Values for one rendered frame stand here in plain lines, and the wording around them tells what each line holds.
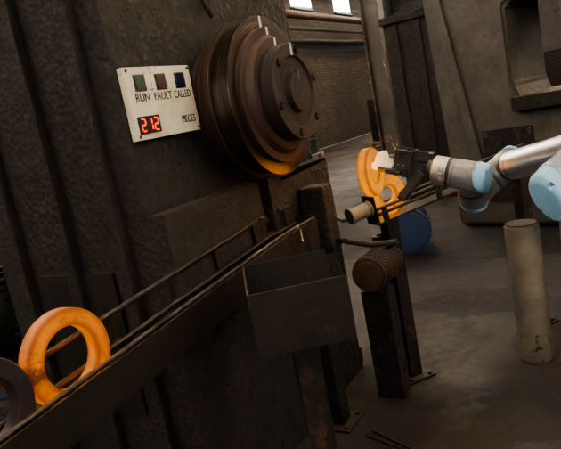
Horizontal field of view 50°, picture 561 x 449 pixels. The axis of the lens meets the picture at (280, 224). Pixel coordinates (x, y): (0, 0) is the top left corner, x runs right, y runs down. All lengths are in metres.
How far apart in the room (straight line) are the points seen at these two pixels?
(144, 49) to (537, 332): 1.66
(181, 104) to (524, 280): 1.36
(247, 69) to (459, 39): 2.89
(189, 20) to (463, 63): 2.87
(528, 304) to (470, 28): 2.47
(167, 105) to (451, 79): 3.06
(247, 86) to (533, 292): 1.28
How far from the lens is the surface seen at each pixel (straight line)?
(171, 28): 1.77
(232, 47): 1.71
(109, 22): 1.59
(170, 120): 1.64
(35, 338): 1.17
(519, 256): 2.31
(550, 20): 3.99
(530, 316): 2.38
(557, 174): 1.41
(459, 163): 1.86
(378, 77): 10.75
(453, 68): 4.44
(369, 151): 1.94
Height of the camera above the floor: 1.06
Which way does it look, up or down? 10 degrees down
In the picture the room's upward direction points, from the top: 11 degrees counter-clockwise
